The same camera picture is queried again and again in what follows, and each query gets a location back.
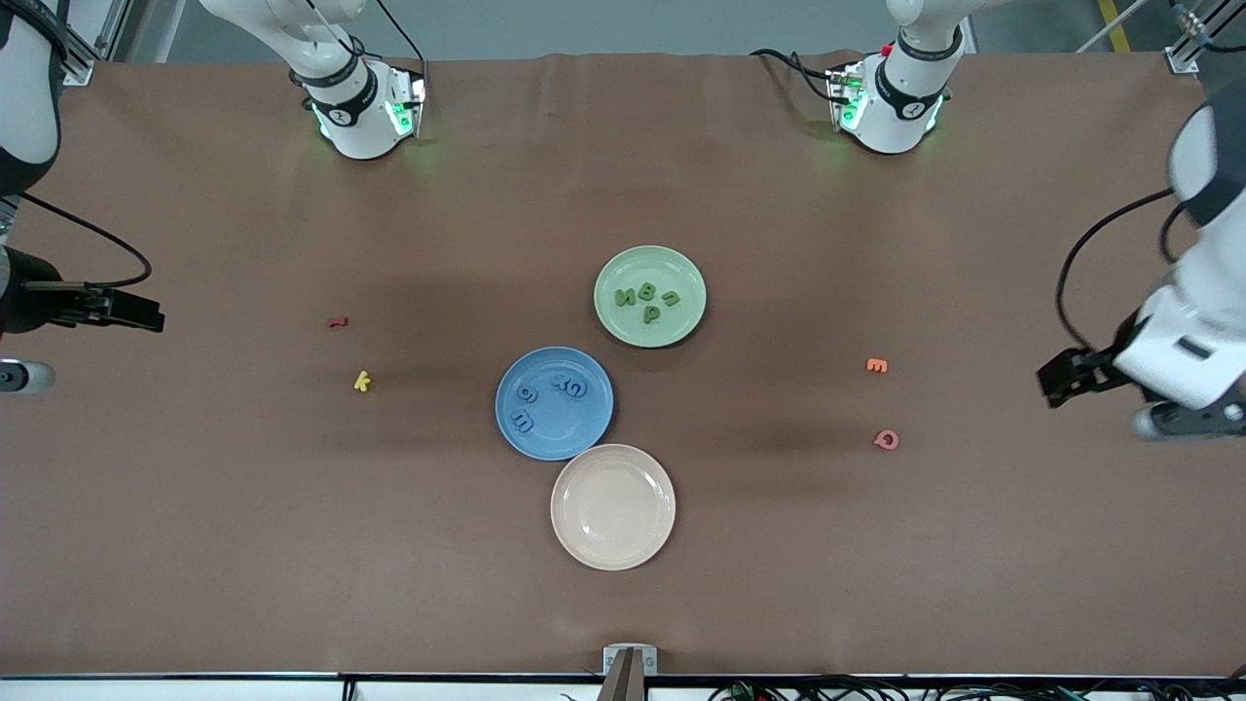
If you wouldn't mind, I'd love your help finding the beige plate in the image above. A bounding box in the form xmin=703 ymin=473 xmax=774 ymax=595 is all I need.
xmin=550 ymin=444 xmax=677 ymax=572

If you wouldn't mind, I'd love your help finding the black right base cable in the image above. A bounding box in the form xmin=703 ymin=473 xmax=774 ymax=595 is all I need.
xmin=375 ymin=0 xmax=426 ymax=64

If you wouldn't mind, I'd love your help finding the white table edge rail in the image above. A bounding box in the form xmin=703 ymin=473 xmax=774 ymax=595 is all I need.
xmin=0 ymin=675 xmax=1246 ymax=701

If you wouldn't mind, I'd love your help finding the aluminium frame profile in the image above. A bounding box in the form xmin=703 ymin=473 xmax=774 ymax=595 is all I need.
xmin=1163 ymin=0 xmax=1246 ymax=75
xmin=54 ymin=0 xmax=132 ymax=87

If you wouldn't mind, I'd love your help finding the black base cable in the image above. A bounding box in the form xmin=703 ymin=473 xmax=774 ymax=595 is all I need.
xmin=750 ymin=47 xmax=840 ymax=103
xmin=375 ymin=0 xmax=426 ymax=64

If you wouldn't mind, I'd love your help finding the grey metal camera bracket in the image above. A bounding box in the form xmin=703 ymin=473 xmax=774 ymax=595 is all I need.
xmin=599 ymin=645 xmax=659 ymax=701

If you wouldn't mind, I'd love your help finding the brown table cover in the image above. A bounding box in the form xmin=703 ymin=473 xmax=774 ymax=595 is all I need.
xmin=0 ymin=51 xmax=1246 ymax=678

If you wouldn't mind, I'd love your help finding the black left base cable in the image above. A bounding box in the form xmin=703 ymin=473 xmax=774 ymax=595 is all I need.
xmin=750 ymin=47 xmax=840 ymax=103

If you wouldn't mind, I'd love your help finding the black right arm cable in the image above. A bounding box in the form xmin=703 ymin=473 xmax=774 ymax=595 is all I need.
xmin=18 ymin=193 xmax=153 ymax=290

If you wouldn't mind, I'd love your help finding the blue plate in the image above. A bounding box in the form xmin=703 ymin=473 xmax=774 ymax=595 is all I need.
xmin=495 ymin=347 xmax=615 ymax=461

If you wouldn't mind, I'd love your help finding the light green plate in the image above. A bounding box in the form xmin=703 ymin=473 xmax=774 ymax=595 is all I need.
xmin=594 ymin=245 xmax=708 ymax=349

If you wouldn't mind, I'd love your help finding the tangled cable bundle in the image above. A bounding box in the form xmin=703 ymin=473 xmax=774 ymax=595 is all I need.
xmin=709 ymin=672 xmax=1246 ymax=701

